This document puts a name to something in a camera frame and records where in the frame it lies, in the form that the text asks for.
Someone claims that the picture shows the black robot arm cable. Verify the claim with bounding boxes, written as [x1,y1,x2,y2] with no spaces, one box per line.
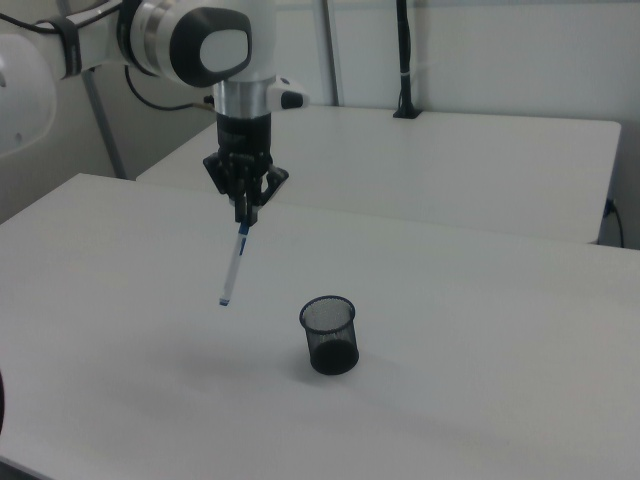
[0,0,219,113]

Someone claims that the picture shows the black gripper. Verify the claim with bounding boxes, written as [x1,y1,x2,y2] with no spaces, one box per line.
[202,112,291,226]

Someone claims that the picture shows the black cable behind side table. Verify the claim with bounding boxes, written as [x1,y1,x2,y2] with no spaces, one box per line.
[606,198,627,247]

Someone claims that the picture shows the white side table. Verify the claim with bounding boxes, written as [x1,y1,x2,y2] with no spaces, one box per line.
[135,104,623,246]

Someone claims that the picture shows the black mesh pen cup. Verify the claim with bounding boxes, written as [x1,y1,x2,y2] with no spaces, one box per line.
[299,294,361,377]

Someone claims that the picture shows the white marker with blue cap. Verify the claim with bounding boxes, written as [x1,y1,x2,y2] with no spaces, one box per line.
[218,221,252,308]

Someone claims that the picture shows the black camera pole with base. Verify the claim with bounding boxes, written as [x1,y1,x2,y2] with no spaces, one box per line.
[391,0,424,120]

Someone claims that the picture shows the grey metal partition post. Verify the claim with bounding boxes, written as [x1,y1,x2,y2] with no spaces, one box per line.
[81,68,127,180]

